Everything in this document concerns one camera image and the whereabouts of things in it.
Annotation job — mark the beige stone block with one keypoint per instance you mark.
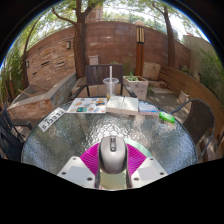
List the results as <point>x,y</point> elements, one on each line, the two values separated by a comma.
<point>151,70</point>

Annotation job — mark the black plastic chair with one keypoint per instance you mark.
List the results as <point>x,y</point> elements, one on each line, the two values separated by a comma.
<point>10,136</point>

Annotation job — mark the small white planter box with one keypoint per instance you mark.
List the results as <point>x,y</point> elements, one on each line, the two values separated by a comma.
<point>183,97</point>

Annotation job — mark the forked tree trunk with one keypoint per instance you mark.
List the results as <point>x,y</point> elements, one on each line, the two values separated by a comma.
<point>79,36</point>

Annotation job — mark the dark wooden slatted chair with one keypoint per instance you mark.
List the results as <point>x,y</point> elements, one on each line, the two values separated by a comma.
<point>96,75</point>

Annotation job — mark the grey wall utility box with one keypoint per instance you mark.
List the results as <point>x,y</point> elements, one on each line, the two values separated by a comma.
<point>93,60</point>

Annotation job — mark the dark wicker chair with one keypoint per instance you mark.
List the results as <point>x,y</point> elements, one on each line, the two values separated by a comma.
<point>198,123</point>

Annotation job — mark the small white blue booklet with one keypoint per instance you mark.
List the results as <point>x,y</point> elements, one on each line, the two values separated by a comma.
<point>148,108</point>

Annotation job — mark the colourful printed sheet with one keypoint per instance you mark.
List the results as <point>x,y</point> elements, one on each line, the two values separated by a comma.
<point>87,105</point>

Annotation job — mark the clear plastic cup with straw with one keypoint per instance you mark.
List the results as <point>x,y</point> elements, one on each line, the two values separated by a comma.
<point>110,86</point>

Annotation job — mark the green packet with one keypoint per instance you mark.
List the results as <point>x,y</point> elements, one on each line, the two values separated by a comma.
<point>166,117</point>

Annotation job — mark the white planter box with plants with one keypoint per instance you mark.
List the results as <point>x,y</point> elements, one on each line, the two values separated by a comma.
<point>136,86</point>

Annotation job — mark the white number plate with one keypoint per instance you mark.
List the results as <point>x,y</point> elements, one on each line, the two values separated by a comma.
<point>51,119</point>

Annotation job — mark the slim tree trunk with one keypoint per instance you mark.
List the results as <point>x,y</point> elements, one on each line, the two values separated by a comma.
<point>170,36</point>

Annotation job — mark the pastel green mouse pad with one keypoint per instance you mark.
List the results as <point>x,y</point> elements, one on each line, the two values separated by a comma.
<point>113,181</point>

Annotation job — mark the wooden garden lamp post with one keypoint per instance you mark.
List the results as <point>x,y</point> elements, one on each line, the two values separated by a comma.
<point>139,46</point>

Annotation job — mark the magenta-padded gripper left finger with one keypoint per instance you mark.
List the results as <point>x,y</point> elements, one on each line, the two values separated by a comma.
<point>77,170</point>

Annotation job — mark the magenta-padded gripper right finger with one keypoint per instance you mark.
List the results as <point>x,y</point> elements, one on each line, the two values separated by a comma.
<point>148,170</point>

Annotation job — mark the grey computer mouse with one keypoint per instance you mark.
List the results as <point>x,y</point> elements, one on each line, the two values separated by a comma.
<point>112,155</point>

